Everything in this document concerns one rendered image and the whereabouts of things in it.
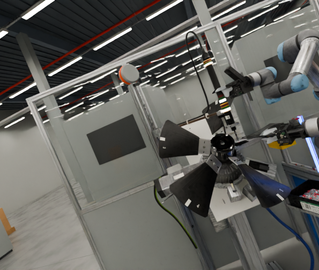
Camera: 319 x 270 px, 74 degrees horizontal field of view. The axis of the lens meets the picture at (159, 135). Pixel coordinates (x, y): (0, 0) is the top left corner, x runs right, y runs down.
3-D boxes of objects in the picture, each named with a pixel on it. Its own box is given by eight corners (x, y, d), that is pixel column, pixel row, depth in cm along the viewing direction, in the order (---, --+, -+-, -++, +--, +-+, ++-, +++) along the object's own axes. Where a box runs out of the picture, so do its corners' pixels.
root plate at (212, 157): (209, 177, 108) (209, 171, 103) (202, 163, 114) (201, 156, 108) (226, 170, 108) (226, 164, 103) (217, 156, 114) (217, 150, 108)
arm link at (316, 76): (346, 100, 135) (295, 42, 120) (320, 105, 149) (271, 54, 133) (349, 85, 139) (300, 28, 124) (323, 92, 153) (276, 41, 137)
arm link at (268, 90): (282, 100, 108) (274, 80, 107) (263, 106, 118) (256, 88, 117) (290, 96, 111) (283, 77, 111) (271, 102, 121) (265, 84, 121)
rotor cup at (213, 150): (216, 170, 112) (215, 159, 101) (204, 149, 121) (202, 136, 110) (241, 160, 112) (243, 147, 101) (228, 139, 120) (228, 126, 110)
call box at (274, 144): (269, 149, 150) (264, 135, 150) (282, 143, 150) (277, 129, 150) (283, 151, 134) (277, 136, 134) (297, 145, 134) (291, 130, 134)
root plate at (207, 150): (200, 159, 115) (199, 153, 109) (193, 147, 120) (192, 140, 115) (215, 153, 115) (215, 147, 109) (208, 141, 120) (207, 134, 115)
